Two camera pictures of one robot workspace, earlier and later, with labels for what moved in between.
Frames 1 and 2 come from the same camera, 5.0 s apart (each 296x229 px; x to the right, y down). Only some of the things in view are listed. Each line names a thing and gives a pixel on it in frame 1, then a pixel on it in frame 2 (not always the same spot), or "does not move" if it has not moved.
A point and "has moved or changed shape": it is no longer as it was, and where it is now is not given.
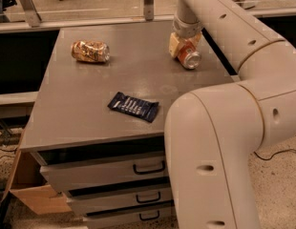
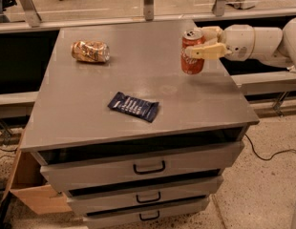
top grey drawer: [78, 174] does not move
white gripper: [185, 29] -> [239, 42]
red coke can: [189, 56] has moved or changed shape
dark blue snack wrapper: [132, 106] does not move
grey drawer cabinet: [97, 129] does not move
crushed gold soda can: [90, 52] does not move
